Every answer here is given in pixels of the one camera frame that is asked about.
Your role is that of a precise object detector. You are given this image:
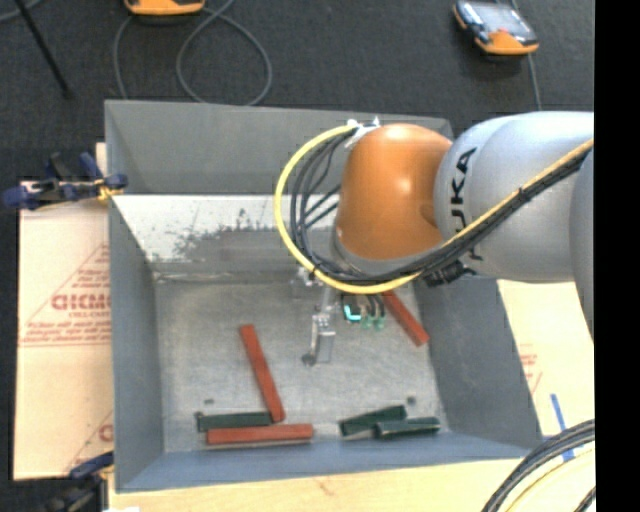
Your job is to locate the dark green flat block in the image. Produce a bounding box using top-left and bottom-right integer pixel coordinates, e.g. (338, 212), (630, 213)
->
(339, 404), (408, 437)
(195, 410), (274, 434)
(374, 416), (442, 441)

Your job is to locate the red-brown flat block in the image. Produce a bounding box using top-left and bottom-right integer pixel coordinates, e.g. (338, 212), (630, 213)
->
(238, 324), (287, 424)
(380, 291), (431, 348)
(205, 423), (315, 447)

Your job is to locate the black cylinder on white bracket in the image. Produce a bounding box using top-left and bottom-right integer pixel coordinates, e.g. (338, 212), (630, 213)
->
(422, 258), (474, 289)

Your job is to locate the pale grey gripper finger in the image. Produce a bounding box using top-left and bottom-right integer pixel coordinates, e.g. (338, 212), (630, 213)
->
(301, 315), (324, 368)
(317, 319), (337, 365)

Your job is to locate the grey metal bin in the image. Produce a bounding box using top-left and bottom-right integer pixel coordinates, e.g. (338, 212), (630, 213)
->
(103, 99), (544, 494)

